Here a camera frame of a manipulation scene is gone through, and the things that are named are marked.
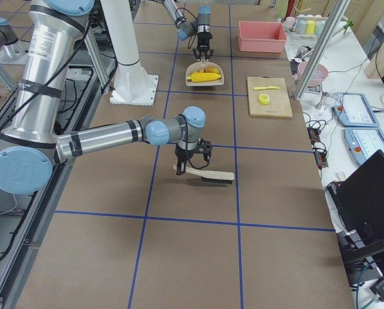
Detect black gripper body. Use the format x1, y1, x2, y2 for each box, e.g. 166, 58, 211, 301
175, 138, 212, 167
197, 32, 213, 58

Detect beige plastic dustpan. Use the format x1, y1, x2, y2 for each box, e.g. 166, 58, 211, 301
185, 53, 224, 87

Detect orange toy potato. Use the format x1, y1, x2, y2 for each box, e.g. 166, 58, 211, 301
204, 66, 220, 74

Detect yellow toy corn cob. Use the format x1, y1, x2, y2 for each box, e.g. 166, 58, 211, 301
187, 72, 222, 83

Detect beige brush with black bristles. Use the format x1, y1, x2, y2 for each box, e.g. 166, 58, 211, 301
185, 167, 235, 184

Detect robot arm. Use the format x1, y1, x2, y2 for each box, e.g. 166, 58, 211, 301
161, 1, 214, 61
0, 1, 212, 194

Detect pink plastic bin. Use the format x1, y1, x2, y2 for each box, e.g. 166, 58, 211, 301
238, 21, 287, 53

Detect yellow toy knife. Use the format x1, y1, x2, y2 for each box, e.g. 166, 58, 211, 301
253, 86, 282, 91

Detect yellow lemon slice toy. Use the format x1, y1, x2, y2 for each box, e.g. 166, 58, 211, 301
258, 93, 270, 105

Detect wooden cutting board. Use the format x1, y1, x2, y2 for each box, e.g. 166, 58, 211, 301
247, 77, 293, 118

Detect light blue plastic cup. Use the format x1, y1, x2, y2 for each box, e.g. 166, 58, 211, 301
295, 14, 307, 35

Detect yellow plastic cup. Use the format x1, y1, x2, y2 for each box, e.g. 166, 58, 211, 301
305, 20, 316, 35

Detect grey digital scale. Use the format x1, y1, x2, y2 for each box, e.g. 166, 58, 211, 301
295, 85, 322, 96

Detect pink bowl with ice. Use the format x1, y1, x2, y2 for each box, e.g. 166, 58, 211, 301
297, 62, 329, 88

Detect upper blue teach pendant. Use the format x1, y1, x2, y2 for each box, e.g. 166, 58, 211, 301
333, 93, 379, 127

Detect blue teach pendant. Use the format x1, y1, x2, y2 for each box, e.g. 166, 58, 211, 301
343, 127, 384, 165
333, 93, 379, 127

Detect lower blue teach pendant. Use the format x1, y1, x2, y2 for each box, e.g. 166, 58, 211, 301
343, 127, 384, 165

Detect black monitor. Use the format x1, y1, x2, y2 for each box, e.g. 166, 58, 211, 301
328, 150, 384, 276

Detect aluminium frame post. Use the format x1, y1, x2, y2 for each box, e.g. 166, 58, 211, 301
293, 0, 351, 101

